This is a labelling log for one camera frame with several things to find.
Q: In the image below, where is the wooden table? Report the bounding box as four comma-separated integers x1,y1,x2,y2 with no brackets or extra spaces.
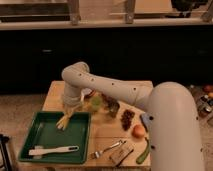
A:
41,80,177,171

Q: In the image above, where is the silver fork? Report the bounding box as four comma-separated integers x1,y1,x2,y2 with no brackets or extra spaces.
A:
90,140,125,159

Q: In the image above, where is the white handled spatula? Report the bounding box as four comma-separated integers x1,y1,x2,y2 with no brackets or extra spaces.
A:
28,146,79,156

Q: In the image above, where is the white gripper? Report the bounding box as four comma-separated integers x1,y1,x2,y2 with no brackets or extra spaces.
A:
62,87,83,115

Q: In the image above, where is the dark red grape bunch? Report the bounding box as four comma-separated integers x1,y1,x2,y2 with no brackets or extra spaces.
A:
121,109,135,131

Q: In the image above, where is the orange peach fruit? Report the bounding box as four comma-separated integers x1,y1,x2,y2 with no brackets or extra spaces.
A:
132,125,145,139

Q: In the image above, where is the brown rectangular box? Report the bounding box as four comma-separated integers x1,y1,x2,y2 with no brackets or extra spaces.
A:
109,141,134,166

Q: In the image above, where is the black chair frame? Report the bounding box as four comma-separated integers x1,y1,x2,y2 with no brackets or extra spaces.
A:
0,134,16,171

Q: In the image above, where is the green plastic cup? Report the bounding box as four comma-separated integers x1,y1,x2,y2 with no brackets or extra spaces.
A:
89,96,102,112

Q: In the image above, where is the orange bowl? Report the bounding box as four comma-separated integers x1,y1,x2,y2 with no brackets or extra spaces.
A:
84,90,95,99

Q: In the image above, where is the dark purple bowl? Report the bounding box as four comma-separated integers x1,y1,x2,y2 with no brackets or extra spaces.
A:
101,94,113,103

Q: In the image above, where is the blue sponge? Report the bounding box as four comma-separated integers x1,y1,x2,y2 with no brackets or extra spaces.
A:
140,113,149,130

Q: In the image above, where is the green plastic tray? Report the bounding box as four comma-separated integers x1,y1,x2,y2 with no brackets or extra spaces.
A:
18,111,91,164

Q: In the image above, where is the green cucumber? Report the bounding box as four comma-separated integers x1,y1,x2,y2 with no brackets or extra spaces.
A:
136,139,150,164

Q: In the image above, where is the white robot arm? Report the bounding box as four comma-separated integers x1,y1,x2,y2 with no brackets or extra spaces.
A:
62,62,205,171

